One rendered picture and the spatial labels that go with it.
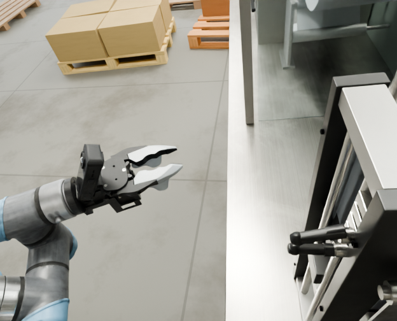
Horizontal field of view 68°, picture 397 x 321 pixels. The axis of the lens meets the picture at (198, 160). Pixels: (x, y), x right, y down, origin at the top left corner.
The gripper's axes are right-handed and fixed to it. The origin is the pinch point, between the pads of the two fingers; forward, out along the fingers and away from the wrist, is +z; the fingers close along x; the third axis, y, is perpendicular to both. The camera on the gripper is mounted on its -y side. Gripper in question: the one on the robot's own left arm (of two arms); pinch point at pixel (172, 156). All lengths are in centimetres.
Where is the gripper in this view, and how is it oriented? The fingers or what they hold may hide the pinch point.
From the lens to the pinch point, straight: 55.0
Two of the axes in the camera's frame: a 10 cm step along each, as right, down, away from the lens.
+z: 9.5, -3.2, 0.8
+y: 1.2, 5.5, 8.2
